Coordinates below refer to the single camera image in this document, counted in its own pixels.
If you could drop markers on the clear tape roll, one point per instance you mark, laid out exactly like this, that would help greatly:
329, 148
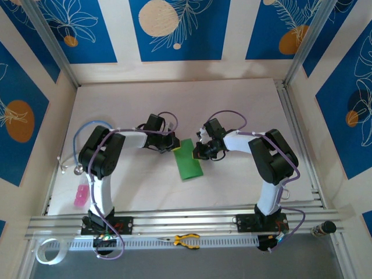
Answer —
61, 253

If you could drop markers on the black controller board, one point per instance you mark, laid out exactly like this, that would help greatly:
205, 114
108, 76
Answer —
263, 245
109, 242

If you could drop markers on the yellow black pliers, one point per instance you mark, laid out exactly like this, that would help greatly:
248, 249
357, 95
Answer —
181, 240

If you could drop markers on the blue stethoscope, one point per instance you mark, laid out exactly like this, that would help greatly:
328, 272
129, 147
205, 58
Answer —
77, 170

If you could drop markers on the green paper sheet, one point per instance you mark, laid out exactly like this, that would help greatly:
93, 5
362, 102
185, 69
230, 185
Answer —
189, 168

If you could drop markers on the aluminium side rail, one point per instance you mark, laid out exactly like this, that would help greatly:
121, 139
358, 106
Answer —
292, 122

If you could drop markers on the aluminium frame post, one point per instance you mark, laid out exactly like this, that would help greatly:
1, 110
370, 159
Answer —
55, 49
306, 43

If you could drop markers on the black left controller board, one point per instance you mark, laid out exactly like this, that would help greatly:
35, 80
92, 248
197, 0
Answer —
109, 242

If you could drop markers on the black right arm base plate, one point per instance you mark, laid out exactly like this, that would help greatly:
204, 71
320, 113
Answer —
244, 222

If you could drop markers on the aluminium mounting rail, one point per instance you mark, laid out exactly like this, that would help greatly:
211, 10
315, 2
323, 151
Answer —
186, 221

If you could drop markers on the pink plastic container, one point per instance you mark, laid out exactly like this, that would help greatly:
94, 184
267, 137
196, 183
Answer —
81, 199

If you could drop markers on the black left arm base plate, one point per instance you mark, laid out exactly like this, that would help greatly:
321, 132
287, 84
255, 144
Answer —
125, 225

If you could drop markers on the dark capped bottle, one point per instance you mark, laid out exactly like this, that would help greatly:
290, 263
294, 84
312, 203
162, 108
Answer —
328, 226

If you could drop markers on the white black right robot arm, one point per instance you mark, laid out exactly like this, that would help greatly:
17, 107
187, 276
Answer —
238, 143

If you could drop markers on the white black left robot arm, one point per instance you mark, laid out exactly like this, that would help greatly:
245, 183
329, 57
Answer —
101, 194

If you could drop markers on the black right controller board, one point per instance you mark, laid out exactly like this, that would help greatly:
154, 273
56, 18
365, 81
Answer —
263, 245

